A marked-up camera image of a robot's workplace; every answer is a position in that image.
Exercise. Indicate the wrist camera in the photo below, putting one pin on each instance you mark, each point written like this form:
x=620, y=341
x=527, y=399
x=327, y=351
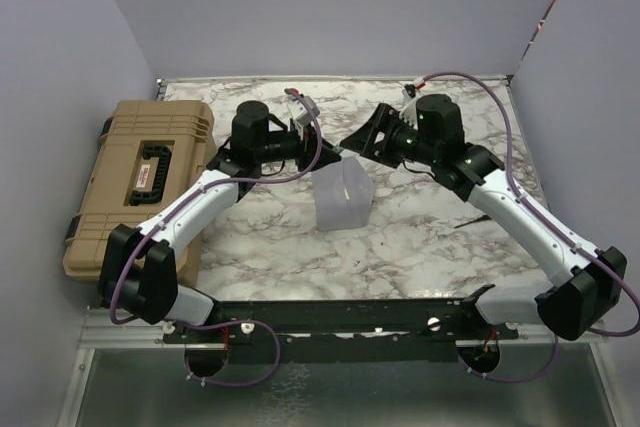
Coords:
x=411, y=93
x=303, y=110

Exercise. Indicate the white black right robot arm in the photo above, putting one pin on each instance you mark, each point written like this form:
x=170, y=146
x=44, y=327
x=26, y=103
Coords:
x=579, y=289

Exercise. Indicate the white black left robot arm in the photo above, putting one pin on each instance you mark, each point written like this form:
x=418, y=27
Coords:
x=139, y=277

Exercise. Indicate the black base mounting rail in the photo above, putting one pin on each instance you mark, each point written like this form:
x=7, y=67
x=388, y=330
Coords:
x=347, y=331

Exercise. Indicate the grey paper envelope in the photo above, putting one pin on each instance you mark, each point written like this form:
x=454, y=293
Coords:
x=343, y=195

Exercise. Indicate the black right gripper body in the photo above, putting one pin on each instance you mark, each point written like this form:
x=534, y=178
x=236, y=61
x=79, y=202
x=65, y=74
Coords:
x=394, y=143

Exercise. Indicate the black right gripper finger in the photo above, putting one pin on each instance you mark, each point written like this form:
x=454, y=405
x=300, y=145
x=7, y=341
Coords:
x=362, y=145
x=375, y=124

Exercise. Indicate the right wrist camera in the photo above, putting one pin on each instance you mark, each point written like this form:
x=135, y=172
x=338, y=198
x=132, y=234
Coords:
x=411, y=93

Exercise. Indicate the tan plastic tool case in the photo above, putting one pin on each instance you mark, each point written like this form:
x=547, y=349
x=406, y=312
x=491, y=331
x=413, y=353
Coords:
x=150, y=153

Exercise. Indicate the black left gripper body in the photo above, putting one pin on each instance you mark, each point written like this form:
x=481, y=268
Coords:
x=305, y=154

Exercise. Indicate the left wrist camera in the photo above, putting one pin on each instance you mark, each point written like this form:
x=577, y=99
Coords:
x=303, y=110

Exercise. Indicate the red handled screwdriver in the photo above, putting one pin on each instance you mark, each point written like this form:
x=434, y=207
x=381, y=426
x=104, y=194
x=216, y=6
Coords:
x=482, y=218

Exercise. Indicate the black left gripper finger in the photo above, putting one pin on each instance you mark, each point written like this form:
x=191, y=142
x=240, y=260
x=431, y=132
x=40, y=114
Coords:
x=319, y=145
x=325, y=158

